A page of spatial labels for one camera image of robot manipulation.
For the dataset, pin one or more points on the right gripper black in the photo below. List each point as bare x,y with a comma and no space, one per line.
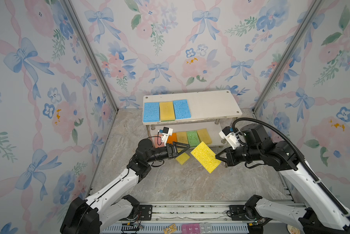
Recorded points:
229,157

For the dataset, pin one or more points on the green sponge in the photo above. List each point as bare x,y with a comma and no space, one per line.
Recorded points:
193,138

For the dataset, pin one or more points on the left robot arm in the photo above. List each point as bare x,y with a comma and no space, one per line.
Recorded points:
100,210

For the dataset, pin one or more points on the dark yellow sponge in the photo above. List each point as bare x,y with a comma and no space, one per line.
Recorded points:
204,136

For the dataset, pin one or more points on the yellow sponge bottom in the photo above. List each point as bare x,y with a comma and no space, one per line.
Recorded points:
182,137

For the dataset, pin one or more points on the clear plastic box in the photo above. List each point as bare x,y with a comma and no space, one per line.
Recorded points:
206,228

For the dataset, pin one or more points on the blue sponge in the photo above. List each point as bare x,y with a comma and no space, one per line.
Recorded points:
181,108
151,112

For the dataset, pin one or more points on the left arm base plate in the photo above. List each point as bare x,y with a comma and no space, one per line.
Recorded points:
141,213

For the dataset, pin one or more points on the pink plastic box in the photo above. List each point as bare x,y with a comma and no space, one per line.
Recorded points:
191,228

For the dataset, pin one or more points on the yellow patterned card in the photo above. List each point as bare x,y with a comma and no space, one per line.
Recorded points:
170,229

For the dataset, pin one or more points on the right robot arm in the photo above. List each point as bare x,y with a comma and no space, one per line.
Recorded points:
324,213

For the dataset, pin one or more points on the white two-tier shelf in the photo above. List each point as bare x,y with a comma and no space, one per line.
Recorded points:
207,110

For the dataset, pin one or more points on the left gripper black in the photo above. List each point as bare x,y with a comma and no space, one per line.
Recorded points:
171,148

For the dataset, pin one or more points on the round patterned disc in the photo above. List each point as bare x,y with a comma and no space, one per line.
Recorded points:
293,230

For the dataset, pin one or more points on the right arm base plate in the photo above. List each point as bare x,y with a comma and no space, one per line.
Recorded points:
243,213

